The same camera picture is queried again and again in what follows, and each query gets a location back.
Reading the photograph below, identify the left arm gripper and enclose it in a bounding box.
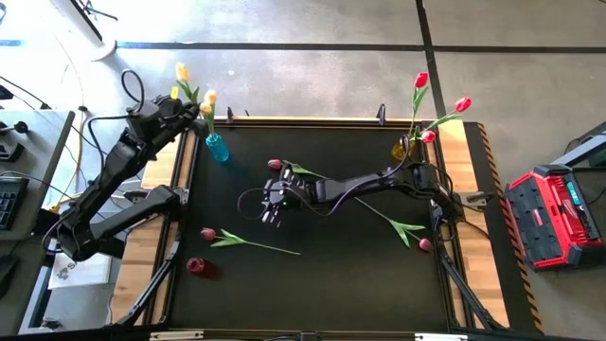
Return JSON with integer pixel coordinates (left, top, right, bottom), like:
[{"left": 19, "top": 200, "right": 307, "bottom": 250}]
[{"left": 151, "top": 95, "right": 209, "bottom": 135}]

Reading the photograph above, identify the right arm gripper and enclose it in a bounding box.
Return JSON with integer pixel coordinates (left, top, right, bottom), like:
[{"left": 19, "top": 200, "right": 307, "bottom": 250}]
[{"left": 259, "top": 166, "right": 328, "bottom": 228}]

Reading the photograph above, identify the white artificial tulip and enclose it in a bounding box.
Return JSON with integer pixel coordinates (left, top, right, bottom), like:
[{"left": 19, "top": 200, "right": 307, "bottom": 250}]
[{"left": 203, "top": 88, "right": 219, "bottom": 138}]

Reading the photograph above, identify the pink artificial tulip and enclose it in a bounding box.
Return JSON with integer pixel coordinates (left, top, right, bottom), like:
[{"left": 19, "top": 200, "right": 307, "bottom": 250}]
[
  {"left": 352, "top": 196, "right": 435, "bottom": 253},
  {"left": 200, "top": 226, "right": 302, "bottom": 257},
  {"left": 267, "top": 158, "right": 328, "bottom": 180}
]

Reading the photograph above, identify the yellow tulip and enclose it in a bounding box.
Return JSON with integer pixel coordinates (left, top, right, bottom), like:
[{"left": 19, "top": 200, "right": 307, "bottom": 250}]
[{"left": 174, "top": 62, "right": 203, "bottom": 103}]

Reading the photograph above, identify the teal glass vase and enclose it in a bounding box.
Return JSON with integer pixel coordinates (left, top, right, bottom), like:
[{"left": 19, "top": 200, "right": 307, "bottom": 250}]
[{"left": 205, "top": 132, "right": 231, "bottom": 163}]

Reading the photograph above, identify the red glass vase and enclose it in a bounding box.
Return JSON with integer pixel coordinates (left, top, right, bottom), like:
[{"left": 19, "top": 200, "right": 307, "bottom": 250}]
[{"left": 186, "top": 256, "right": 208, "bottom": 276}]

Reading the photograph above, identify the yellow glass vase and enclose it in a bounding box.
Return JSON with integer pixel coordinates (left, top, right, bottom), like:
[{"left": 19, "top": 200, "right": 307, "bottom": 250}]
[{"left": 390, "top": 135, "right": 418, "bottom": 161}]

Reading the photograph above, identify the black table mat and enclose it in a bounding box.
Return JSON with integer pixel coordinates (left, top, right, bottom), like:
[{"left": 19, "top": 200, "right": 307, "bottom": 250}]
[{"left": 169, "top": 121, "right": 450, "bottom": 332}]

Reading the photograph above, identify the white round stand base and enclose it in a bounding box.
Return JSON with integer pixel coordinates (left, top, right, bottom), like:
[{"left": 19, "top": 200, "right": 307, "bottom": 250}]
[{"left": 84, "top": 37, "right": 117, "bottom": 63}]

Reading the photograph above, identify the black flat panel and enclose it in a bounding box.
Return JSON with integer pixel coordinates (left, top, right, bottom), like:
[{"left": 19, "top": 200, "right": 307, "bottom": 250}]
[{"left": 68, "top": 0, "right": 104, "bottom": 44}]

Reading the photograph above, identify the grey desk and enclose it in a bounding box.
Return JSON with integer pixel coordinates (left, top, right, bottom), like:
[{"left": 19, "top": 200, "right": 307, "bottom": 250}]
[{"left": 0, "top": 110, "right": 76, "bottom": 337}]

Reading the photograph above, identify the black knob lever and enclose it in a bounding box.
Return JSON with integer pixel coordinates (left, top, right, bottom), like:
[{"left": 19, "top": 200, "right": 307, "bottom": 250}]
[{"left": 0, "top": 120, "right": 28, "bottom": 135}]

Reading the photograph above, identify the white printed box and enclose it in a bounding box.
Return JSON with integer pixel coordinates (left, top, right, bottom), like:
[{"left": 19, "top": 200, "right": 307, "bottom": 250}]
[{"left": 46, "top": 250, "right": 115, "bottom": 291}]

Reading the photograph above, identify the black keyboard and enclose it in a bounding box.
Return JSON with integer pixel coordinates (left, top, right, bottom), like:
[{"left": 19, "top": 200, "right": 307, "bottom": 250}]
[{"left": 0, "top": 177, "right": 29, "bottom": 232}]

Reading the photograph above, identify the black hazard striped panel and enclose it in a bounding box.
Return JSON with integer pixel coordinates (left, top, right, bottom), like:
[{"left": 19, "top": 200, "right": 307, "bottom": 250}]
[{"left": 462, "top": 121, "right": 545, "bottom": 335}]

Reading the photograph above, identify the red and black tool case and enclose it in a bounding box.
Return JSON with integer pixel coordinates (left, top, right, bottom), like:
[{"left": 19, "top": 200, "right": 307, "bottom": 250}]
[{"left": 504, "top": 163, "right": 606, "bottom": 272}]

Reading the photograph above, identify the grey metal cart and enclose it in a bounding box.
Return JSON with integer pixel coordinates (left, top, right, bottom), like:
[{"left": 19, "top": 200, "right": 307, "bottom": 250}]
[{"left": 551, "top": 120, "right": 606, "bottom": 168}]

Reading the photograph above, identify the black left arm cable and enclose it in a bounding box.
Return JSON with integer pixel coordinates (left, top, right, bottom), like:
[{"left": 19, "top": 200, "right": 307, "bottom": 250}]
[{"left": 87, "top": 69, "right": 147, "bottom": 171}]

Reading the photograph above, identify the yellow cable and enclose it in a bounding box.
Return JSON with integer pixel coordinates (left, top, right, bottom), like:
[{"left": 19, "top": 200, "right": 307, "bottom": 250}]
[{"left": 49, "top": 111, "right": 96, "bottom": 214}]

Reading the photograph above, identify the silver bracket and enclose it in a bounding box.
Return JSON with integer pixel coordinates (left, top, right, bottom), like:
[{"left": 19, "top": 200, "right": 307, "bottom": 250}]
[
  {"left": 414, "top": 332, "right": 469, "bottom": 341},
  {"left": 149, "top": 331, "right": 205, "bottom": 341}
]

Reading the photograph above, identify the black floor cable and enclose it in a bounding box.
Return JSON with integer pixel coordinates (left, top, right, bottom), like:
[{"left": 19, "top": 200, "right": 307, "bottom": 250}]
[{"left": 0, "top": 74, "right": 52, "bottom": 111}]

